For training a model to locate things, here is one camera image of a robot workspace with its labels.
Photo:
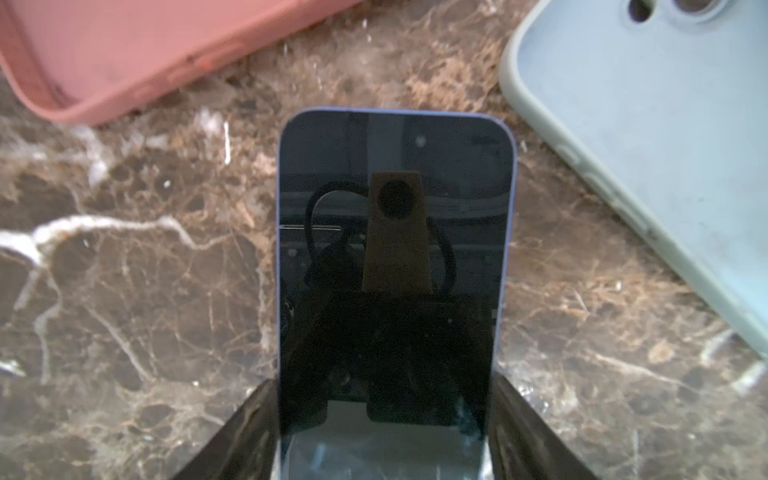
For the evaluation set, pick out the pink phone case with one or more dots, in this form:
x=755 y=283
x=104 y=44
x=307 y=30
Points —
x=88 y=62

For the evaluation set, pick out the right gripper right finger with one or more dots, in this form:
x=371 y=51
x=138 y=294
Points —
x=522 y=445

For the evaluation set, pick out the light blue phone case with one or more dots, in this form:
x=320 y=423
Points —
x=661 y=108

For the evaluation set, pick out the blue phone black screen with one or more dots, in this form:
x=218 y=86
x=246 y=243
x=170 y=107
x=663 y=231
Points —
x=393 y=228

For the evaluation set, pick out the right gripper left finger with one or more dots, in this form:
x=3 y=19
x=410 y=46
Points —
x=245 y=447

